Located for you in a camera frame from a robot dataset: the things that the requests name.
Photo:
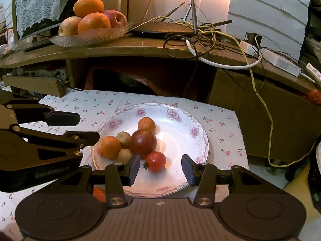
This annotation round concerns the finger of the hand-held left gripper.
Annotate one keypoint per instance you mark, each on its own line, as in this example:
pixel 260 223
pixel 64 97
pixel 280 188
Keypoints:
pixel 75 139
pixel 62 118

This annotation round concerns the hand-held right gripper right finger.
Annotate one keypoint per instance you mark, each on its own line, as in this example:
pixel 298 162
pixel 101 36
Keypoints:
pixel 187 168

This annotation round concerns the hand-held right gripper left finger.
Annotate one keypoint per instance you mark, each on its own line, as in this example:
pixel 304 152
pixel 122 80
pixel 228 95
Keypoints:
pixel 134 168

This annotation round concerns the brown kiwi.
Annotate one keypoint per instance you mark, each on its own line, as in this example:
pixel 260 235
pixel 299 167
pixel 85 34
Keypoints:
pixel 124 138
pixel 124 156

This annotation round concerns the small red tomato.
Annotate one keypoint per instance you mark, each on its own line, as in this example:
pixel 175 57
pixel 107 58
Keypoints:
pixel 156 161

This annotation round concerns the large dark red tomato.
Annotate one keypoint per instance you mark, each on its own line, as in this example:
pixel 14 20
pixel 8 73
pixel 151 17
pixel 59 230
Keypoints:
pixel 143 143

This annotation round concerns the white floral plate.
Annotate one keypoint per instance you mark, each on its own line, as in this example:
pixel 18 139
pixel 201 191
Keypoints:
pixel 175 140

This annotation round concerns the small orange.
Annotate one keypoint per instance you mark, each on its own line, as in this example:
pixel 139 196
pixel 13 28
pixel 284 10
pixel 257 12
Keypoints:
pixel 110 147
pixel 99 194
pixel 146 125

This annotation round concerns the cherry print tablecloth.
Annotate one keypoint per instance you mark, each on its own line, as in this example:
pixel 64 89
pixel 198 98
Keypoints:
pixel 220 135

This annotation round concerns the glass fruit bowl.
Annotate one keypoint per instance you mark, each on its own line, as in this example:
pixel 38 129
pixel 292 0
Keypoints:
pixel 100 36

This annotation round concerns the wooden TV stand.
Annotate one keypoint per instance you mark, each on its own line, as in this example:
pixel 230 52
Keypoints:
pixel 125 52

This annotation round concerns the yellow-red apple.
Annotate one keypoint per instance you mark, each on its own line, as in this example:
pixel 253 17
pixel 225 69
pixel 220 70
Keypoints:
pixel 69 26

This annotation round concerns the large orange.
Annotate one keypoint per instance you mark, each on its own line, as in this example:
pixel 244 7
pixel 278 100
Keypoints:
pixel 88 6
pixel 94 23

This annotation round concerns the red apple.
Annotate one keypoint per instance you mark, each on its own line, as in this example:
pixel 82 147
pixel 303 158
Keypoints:
pixel 116 18

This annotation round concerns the white lace cloth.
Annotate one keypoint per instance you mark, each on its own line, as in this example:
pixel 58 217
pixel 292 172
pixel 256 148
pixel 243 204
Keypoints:
pixel 37 5

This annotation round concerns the black router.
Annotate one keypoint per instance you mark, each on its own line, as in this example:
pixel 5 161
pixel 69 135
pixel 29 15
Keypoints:
pixel 163 29

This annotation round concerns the white power strip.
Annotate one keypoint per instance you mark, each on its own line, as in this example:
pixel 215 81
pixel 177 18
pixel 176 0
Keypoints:
pixel 248 47

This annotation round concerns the white adapter box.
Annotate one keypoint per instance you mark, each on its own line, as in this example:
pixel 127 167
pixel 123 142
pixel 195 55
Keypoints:
pixel 280 61

